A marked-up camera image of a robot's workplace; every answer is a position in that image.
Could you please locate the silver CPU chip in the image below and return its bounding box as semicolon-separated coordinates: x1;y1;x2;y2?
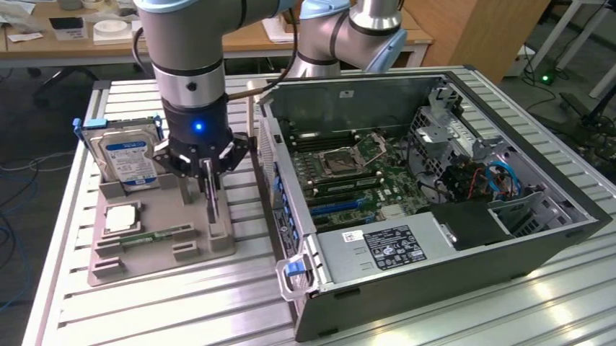
104;205;139;234

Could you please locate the hard disk with blue caddy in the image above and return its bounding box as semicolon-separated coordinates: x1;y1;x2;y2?
71;111;167;192

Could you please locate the black stand base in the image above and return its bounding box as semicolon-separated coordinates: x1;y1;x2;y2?
560;92;616;123

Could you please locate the white box with round bowl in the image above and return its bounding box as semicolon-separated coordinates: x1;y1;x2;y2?
91;19;135;46

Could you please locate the blue expansion slot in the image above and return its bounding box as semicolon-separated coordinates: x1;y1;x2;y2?
307;200;366;217

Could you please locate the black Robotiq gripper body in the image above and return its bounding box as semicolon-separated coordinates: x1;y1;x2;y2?
160;94;234;159

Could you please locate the grey parts rack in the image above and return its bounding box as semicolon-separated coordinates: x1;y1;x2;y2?
85;169;238;288

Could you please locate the green RAM stick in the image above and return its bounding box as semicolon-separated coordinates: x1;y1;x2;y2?
119;229;182;248

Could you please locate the blue floor cable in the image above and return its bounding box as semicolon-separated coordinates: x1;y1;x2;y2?
0;158;40;311

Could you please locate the open metal socket cover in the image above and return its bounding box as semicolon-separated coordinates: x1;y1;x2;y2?
353;132;390;165

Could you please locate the open black PC case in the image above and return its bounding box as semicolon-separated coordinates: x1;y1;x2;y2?
245;70;613;343

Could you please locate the black plastic shroud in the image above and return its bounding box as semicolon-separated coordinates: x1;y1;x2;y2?
430;201;516;252

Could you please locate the green motherboard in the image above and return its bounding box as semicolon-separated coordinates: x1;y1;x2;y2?
287;131;434;234

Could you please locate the red wire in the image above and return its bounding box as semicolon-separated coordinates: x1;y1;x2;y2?
470;169;486;198

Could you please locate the grey metal disk bay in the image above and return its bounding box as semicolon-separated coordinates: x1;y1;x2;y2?
408;104;501;170

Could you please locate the CPU socket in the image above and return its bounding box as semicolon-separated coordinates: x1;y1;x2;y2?
321;146;359;177

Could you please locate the white desk frame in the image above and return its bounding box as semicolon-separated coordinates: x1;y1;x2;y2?
526;0;616;99

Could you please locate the wooden cabinet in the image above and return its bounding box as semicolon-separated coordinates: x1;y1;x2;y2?
421;0;552;84

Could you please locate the black installed RAM stick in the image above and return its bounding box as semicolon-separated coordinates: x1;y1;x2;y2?
315;176;381;195

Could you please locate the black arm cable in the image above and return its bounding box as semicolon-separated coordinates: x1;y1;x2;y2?
223;0;305;100

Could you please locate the black office chair base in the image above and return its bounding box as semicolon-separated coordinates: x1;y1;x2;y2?
28;66;102;107

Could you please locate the angled grey drive bracket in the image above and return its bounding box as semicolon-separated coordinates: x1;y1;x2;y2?
488;190;579;239

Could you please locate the graphics card with silver bracket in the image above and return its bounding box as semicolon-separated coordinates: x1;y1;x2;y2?
202;158;223;236

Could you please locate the grey power supply unit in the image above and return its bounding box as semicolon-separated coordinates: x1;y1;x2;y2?
307;212;456;284

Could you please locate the white socket box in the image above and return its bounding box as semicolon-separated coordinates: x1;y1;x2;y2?
504;45;534;79

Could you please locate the wooden desk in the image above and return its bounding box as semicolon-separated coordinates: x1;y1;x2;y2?
0;0;434;79

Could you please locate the blue wire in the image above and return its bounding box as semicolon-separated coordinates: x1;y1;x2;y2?
484;161;524;198

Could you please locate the white box with black lid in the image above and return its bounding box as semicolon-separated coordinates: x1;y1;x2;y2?
48;17;88;41

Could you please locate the white paper stack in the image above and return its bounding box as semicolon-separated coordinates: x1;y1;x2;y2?
262;19;298;44

